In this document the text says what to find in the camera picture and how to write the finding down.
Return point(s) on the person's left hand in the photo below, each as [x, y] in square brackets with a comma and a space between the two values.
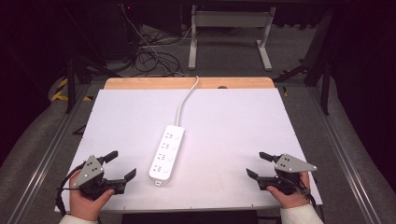
[84, 203]

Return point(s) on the person's right hand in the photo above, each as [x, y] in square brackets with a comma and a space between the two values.
[291, 200]

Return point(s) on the aluminium floor rail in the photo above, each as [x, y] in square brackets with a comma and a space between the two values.
[43, 165]
[345, 161]

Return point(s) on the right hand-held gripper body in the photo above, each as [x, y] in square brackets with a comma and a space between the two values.
[291, 165]

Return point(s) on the white power strip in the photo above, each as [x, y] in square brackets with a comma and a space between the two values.
[166, 152]

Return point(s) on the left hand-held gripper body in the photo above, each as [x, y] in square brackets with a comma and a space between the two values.
[91, 170]

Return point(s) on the black metal stand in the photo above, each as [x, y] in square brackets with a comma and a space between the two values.
[325, 90]
[71, 87]

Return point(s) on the white metal desk frame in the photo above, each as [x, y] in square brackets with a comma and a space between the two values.
[230, 19]

